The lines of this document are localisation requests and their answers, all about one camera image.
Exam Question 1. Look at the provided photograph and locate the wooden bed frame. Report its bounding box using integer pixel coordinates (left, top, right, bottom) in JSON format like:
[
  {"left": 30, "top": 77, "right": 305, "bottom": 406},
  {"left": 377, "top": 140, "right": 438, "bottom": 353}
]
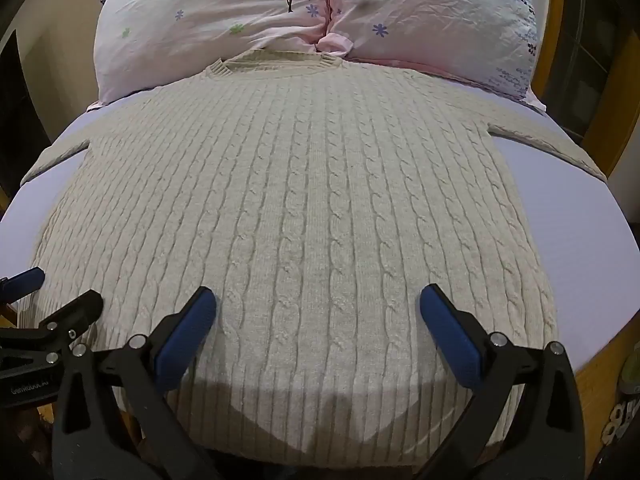
[{"left": 570, "top": 327, "right": 640, "bottom": 413}]

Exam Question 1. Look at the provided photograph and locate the pink pillow with flower print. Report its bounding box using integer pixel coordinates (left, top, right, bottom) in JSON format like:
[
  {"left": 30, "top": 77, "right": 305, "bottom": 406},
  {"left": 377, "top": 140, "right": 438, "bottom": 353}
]
[{"left": 320, "top": 0, "right": 547, "bottom": 111}]

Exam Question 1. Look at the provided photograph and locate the wooden glass door cabinet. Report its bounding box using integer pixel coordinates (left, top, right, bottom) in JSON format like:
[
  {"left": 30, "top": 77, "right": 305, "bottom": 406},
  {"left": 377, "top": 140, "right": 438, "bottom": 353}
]
[{"left": 531, "top": 0, "right": 640, "bottom": 177}]

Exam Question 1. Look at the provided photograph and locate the lavender bed sheet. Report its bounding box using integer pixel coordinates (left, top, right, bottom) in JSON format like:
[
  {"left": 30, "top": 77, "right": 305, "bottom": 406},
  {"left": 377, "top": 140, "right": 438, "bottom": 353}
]
[{"left": 0, "top": 95, "right": 640, "bottom": 376}]

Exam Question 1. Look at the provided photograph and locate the patterned slipper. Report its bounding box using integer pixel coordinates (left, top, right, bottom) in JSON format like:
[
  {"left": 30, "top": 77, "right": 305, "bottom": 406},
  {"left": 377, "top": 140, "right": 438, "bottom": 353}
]
[{"left": 601, "top": 390, "right": 640, "bottom": 453}]

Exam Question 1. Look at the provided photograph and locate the cream cable-knit sweater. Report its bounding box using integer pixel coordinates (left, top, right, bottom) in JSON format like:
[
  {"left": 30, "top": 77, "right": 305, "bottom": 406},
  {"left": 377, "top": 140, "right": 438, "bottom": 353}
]
[{"left": 19, "top": 50, "right": 608, "bottom": 466}]

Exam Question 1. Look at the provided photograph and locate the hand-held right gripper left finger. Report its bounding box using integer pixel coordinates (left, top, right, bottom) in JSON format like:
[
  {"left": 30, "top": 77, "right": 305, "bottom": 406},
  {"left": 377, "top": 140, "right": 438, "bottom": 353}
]
[{"left": 52, "top": 286, "right": 222, "bottom": 480}]

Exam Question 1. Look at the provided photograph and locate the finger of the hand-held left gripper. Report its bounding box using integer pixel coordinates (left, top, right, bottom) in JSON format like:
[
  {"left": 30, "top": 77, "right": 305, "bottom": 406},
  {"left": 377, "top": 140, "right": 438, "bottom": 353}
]
[
  {"left": 15, "top": 290, "right": 105, "bottom": 361},
  {"left": 0, "top": 267, "right": 46, "bottom": 304}
]

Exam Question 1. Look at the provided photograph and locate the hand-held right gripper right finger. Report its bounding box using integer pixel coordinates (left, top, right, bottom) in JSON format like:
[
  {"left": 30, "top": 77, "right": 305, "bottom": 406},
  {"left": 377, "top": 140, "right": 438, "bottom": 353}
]
[{"left": 419, "top": 283, "right": 597, "bottom": 480}]

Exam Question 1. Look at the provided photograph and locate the pink pillow with tree print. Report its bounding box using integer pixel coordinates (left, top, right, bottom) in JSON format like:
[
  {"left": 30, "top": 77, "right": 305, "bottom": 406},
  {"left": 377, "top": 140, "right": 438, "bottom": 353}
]
[{"left": 94, "top": 0, "right": 335, "bottom": 107}]

